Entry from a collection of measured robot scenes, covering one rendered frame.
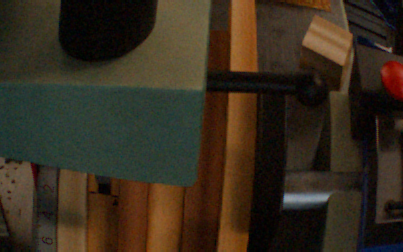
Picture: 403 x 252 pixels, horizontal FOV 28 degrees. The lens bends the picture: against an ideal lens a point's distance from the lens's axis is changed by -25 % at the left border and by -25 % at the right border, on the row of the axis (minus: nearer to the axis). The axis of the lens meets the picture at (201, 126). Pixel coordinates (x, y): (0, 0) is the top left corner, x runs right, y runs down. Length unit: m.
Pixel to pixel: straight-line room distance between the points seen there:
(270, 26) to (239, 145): 0.18
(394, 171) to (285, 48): 0.21
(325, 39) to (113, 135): 0.23
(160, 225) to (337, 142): 0.11
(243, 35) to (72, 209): 0.15
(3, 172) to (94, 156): 0.28
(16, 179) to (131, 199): 0.22
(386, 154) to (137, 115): 0.15
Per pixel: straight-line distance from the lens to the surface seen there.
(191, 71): 0.43
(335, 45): 0.63
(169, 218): 0.53
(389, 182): 0.49
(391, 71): 0.52
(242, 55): 0.56
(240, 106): 0.53
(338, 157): 0.55
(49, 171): 0.53
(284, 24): 0.69
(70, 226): 0.52
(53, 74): 0.43
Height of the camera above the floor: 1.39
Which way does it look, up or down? 52 degrees down
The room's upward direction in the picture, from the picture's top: 6 degrees clockwise
